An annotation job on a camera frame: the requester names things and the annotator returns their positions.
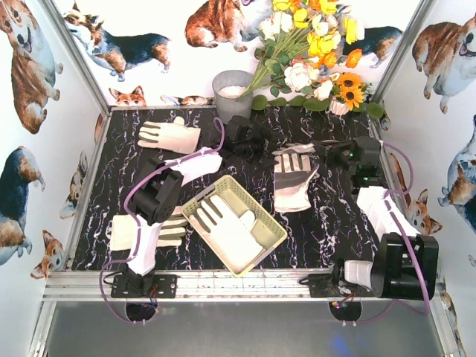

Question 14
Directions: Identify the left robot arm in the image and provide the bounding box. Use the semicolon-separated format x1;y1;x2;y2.
123;117;225;285

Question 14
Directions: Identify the artificial flower bouquet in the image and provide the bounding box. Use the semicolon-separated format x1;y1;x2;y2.
241;1;365;98

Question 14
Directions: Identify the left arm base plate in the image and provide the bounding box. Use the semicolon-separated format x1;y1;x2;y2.
111;274;178;299

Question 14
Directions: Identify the purple cable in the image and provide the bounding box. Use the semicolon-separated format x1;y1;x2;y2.
100;117;226;325
334;143;432;325

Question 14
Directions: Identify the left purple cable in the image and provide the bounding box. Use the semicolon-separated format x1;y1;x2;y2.
100;117;226;325

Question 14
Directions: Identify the white glove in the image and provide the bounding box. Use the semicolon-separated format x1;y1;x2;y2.
274;152;318;213
138;116;201;155
109;215;187;251
189;195;263;275
272;143;315;156

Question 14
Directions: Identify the pale green storage basket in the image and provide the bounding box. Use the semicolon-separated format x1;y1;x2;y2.
182;175;288;278

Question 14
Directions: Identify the sunflower pot white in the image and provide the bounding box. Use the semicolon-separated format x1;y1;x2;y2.
327;72;373;115

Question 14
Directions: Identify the grey bucket with gravel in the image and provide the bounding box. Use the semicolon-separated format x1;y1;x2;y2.
212;70;253;124

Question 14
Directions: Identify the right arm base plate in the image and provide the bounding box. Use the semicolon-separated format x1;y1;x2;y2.
308;274;373;298

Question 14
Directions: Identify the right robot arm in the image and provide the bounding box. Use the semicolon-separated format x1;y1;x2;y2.
313;136;439;301

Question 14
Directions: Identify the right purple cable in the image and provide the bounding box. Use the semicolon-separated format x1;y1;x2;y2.
334;143;432;325

